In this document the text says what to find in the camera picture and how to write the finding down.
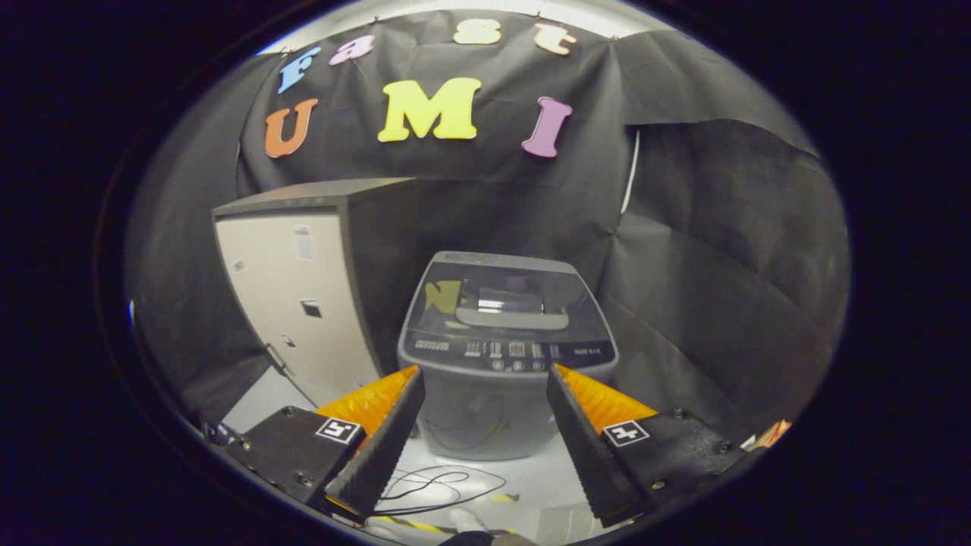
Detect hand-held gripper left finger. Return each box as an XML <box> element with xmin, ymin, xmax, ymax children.
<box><xmin>228</xmin><ymin>366</ymin><xmax>427</xmax><ymax>520</ymax></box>

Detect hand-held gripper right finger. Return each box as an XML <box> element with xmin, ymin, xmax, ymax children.
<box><xmin>546</xmin><ymin>362</ymin><xmax>748</xmax><ymax>528</ymax></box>

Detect grey washing machine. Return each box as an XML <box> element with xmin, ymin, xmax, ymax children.
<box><xmin>398</xmin><ymin>252</ymin><xmax>619</xmax><ymax>461</ymax></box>

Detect dark washing machine lid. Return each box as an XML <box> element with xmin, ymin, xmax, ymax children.
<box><xmin>402</xmin><ymin>252</ymin><xmax>617</xmax><ymax>348</ymax></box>

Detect beige cabinet with dark sides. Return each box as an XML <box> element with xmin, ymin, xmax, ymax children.
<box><xmin>212</xmin><ymin>177</ymin><xmax>426</xmax><ymax>408</ymax></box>

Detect orange crumpled cloth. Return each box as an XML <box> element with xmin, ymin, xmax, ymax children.
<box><xmin>747</xmin><ymin>419</ymin><xmax>793</xmax><ymax>450</ymax></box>

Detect black floor cables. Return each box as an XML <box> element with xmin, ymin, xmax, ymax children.
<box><xmin>376</xmin><ymin>466</ymin><xmax>507</xmax><ymax>516</ymax></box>

